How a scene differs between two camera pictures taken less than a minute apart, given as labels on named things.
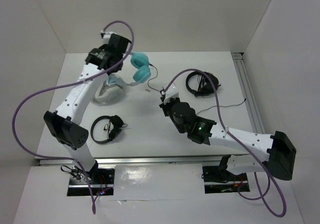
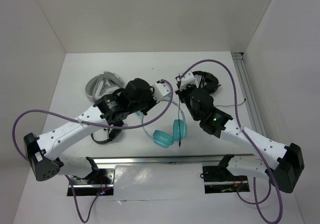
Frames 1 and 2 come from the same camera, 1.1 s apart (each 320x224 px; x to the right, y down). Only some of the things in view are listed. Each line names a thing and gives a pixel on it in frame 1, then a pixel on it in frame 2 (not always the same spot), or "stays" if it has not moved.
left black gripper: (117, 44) to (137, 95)
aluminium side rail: (242, 69) stays
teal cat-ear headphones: (141, 74) to (165, 139)
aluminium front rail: (134, 161) stays
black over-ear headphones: (204, 86) stays
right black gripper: (165, 105) to (180, 92)
